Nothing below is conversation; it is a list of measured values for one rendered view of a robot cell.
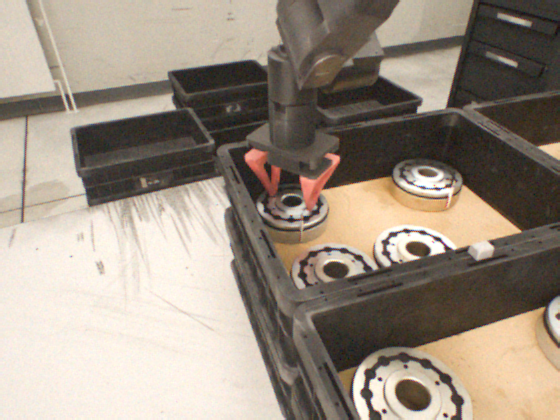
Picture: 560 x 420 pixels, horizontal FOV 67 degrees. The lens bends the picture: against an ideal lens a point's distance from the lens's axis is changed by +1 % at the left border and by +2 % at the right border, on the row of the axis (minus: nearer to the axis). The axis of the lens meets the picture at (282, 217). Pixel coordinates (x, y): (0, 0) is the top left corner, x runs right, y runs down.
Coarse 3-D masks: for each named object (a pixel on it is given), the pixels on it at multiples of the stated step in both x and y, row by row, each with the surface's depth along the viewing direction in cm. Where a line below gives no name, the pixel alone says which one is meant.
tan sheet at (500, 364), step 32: (512, 320) 47; (448, 352) 44; (480, 352) 44; (512, 352) 44; (480, 384) 41; (512, 384) 41; (544, 384) 41; (480, 416) 39; (512, 416) 39; (544, 416) 39
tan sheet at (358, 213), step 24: (336, 192) 67; (360, 192) 67; (384, 192) 67; (336, 216) 62; (360, 216) 62; (384, 216) 62; (408, 216) 62; (432, 216) 62; (456, 216) 62; (480, 216) 62; (336, 240) 58; (360, 240) 58; (456, 240) 58; (480, 240) 58; (288, 264) 54
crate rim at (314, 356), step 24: (552, 240) 42; (456, 264) 40; (480, 264) 41; (504, 264) 40; (360, 288) 37; (384, 288) 38; (408, 288) 37; (312, 312) 35; (312, 336) 33; (312, 360) 32; (312, 384) 33; (336, 384) 30; (336, 408) 29
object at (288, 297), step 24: (384, 120) 64; (408, 120) 65; (480, 120) 64; (240, 144) 58; (504, 144) 59; (552, 168) 53; (240, 192) 49; (240, 216) 49; (264, 240) 42; (504, 240) 42; (528, 240) 42; (264, 264) 41; (408, 264) 40; (432, 264) 40; (288, 288) 37; (312, 288) 37; (336, 288) 37; (288, 312) 38
